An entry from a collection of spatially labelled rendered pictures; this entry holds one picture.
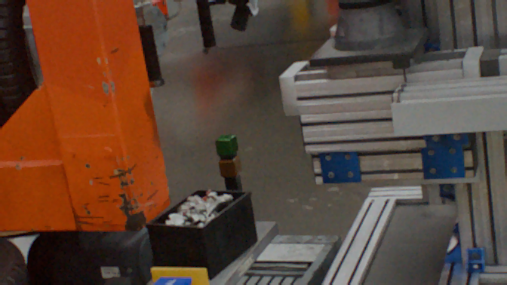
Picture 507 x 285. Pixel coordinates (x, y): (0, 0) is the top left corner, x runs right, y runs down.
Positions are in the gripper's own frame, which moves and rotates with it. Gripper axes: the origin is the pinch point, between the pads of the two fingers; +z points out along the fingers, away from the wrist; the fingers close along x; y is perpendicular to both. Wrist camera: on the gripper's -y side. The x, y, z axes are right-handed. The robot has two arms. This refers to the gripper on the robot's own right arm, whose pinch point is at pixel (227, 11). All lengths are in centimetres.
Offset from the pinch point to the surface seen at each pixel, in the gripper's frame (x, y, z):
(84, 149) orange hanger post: -1, -5, 83
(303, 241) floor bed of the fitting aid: 33, -69, -5
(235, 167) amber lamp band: 27, -10, 65
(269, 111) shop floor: -28, -118, -181
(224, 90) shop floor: -68, -137, -230
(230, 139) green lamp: 25, -4, 64
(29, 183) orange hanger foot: -14, -18, 83
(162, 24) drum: -9.5, 1.8, 24.3
